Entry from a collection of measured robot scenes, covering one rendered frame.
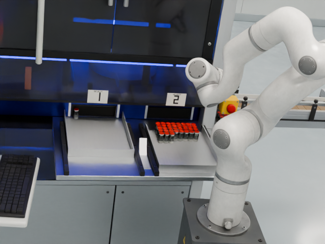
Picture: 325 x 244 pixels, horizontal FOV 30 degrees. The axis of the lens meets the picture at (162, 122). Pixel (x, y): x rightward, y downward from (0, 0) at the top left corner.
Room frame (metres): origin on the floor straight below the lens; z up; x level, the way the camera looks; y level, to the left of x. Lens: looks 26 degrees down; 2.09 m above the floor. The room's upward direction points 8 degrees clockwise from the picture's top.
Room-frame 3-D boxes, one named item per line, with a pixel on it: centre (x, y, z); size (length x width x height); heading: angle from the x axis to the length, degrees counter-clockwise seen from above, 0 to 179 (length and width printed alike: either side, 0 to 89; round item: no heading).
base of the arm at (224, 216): (1.78, -0.26, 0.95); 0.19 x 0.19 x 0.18
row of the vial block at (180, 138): (2.29, -0.07, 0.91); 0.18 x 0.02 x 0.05; 104
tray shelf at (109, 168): (2.20, 0.08, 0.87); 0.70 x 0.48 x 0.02; 105
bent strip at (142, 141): (2.09, 0.05, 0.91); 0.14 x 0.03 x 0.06; 14
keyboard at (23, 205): (1.89, 0.52, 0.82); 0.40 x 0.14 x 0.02; 8
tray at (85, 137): (2.23, 0.26, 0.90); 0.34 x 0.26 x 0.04; 15
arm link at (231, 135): (1.76, -0.24, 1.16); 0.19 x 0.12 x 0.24; 143
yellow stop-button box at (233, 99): (2.49, -0.28, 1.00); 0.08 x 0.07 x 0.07; 15
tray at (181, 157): (2.21, -0.10, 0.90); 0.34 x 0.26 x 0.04; 14
